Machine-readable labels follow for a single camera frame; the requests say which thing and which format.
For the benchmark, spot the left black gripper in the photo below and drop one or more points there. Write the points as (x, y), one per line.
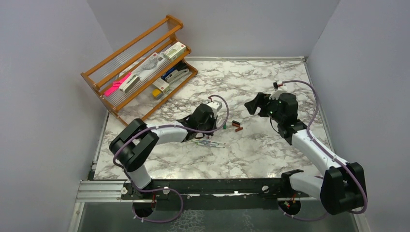
(213, 119)

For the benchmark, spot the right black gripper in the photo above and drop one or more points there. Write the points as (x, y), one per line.
(260, 101)

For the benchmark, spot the white pen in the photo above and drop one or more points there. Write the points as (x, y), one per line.
(210, 145)
(210, 142)

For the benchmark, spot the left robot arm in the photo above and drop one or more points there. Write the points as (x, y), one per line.
(135, 143)

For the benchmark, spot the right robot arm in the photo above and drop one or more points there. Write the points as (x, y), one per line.
(342, 187)

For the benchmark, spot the small white red box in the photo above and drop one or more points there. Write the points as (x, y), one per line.
(161, 85)

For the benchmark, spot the yellow sticky note block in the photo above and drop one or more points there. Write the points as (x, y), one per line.
(157, 94)

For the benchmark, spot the blue black stapler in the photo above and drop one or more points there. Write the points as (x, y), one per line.
(172, 74)

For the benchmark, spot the long white package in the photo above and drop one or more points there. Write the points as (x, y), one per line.
(153, 63)

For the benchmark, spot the white green box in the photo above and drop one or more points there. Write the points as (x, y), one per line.
(174, 51)

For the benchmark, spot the wooden shelf rack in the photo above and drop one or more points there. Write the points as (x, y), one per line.
(139, 102)

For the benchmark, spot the white black box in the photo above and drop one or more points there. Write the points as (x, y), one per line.
(129, 83)

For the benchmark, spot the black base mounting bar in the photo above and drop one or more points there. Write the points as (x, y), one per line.
(270, 187)

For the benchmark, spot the pink highlighter pack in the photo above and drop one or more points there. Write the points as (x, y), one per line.
(116, 85)

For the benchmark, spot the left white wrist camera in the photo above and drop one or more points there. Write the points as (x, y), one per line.
(215, 106)

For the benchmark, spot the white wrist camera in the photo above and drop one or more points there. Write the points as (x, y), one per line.
(279, 88)
(215, 106)

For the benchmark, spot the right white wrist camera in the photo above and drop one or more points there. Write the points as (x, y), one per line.
(279, 88)

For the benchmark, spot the aluminium frame rail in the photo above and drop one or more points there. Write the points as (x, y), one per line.
(105, 191)

